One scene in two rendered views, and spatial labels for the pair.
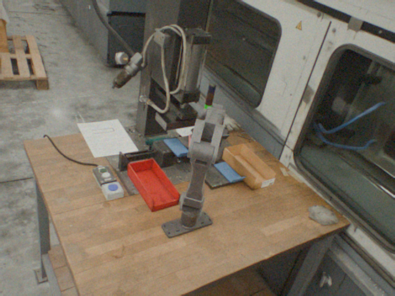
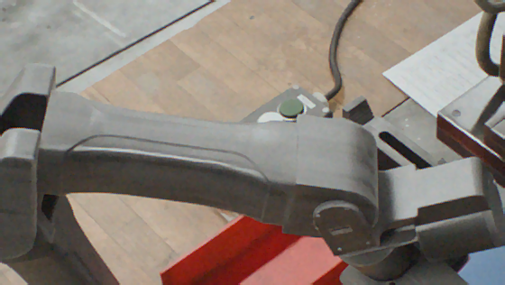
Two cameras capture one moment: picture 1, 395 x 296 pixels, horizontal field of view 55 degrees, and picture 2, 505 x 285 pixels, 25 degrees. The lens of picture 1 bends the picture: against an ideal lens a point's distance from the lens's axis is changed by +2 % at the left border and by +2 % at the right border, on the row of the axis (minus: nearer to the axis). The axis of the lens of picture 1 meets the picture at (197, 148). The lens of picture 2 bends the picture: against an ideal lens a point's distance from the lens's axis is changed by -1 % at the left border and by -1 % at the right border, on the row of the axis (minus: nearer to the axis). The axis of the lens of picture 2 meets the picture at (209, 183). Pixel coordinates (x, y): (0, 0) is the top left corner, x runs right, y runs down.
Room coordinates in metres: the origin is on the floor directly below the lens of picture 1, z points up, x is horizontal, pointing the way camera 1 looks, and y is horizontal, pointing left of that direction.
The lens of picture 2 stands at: (1.22, -0.58, 1.92)
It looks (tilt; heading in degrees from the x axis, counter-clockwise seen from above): 49 degrees down; 98
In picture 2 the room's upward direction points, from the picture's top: 10 degrees counter-clockwise
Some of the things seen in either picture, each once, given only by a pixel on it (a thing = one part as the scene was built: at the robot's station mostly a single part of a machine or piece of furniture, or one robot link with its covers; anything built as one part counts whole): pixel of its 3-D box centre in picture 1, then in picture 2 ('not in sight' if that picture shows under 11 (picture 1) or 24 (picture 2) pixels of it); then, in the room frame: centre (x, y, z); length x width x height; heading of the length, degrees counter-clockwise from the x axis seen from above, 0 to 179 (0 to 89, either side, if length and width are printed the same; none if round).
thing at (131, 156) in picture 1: (141, 156); (414, 173); (1.33, 0.24, 0.95); 0.15 x 0.03 x 0.10; 128
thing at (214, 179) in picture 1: (217, 173); not in sight; (1.38, -0.12, 0.91); 0.17 x 0.16 x 0.02; 128
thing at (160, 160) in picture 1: (176, 152); not in sight; (1.44, 0.10, 0.94); 0.20 x 0.10 x 0.07; 128
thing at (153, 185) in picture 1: (152, 183); (289, 256); (1.19, 0.15, 0.93); 0.25 x 0.12 x 0.06; 38
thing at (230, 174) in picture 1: (229, 170); not in sight; (1.39, -0.17, 0.93); 0.15 x 0.07 x 0.03; 39
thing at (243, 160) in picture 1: (247, 166); not in sight; (1.46, -0.25, 0.93); 0.25 x 0.13 x 0.08; 38
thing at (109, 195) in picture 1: (112, 193); not in sight; (1.11, 0.30, 0.90); 0.07 x 0.07 x 0.06; 38
